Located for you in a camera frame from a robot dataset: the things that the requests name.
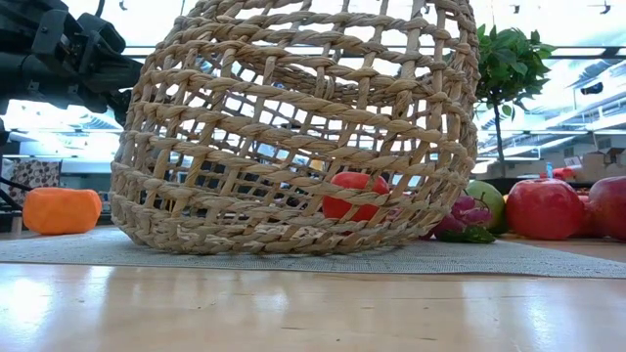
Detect grey woven placemat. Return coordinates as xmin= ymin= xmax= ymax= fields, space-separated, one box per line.
xmin=0 ymin=225 xmax=626 ymax=280

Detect orange-red tomato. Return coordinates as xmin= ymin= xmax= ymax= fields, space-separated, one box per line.
xmin=322 ymin=171 xmax=391 ymax=223

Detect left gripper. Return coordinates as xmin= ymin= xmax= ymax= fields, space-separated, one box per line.
xmin=28 ymin=7 xmax=144 ymax=129

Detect woven wicker basket with handles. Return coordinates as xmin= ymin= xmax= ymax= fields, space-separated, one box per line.
xmin=109 ymin=0 xmax=482 ymax=256

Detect red orange mango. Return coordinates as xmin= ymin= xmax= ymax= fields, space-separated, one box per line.
xmin=585 ymin=174 xmax=626 ymax=242

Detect artificial plant in black pot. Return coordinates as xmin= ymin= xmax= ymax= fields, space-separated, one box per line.
xmin=472 ymin=22 xmax=558 ymax=197

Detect bright red apple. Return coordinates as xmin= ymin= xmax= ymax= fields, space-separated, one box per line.
xmin=505 ymin=177 xmax=585 ymax=242

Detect purple grape bunch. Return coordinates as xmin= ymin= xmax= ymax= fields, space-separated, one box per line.
xmin=428 ymin=195 xmax=499 ymax=244

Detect small red object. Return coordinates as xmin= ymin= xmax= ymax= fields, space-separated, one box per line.
xmin=540 ymin=167 xmax=577 ymax=183

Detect green pear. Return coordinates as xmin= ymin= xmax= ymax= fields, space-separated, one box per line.
xmin=463 ymin=179 xmax=508 ymax=235

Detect brown patterned cushion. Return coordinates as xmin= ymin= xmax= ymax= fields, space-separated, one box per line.
xmin=1 ymin=158 xmax=63 ymax=206

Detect stacked cardboard boxes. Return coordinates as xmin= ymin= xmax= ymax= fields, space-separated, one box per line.
xmin=561 ymin=146 xmax=626 ymax=183

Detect orange plastic fruit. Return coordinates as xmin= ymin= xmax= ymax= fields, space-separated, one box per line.
xmin=22 ymin=187 xmax=104 ymax=237

